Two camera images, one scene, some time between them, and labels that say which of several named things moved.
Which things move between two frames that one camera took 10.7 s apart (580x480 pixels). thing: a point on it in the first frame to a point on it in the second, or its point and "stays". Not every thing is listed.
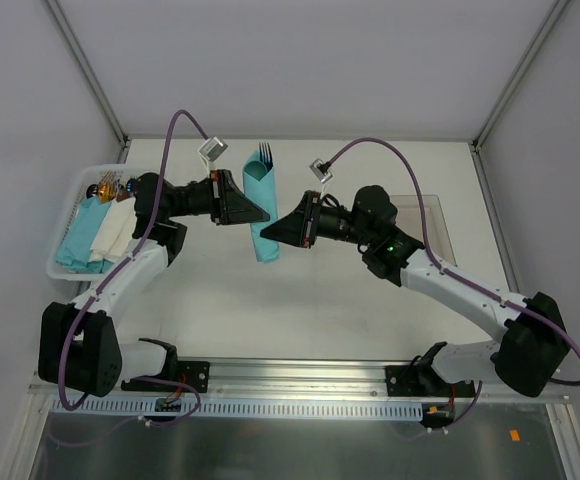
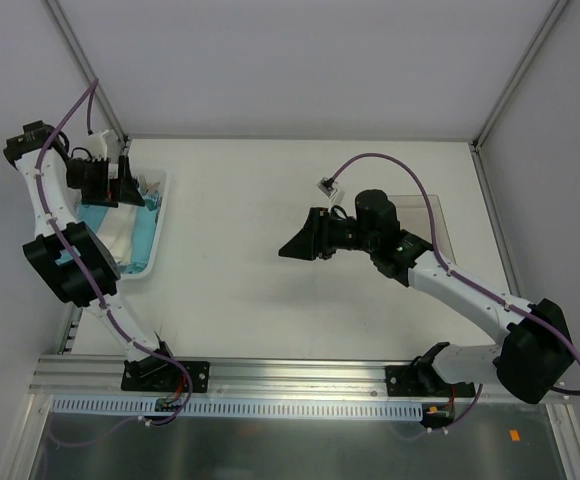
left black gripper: [218, 196] to [121, 180]
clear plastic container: [409, 218] stays
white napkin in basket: [114, 236] stays
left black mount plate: [194, 373] stays
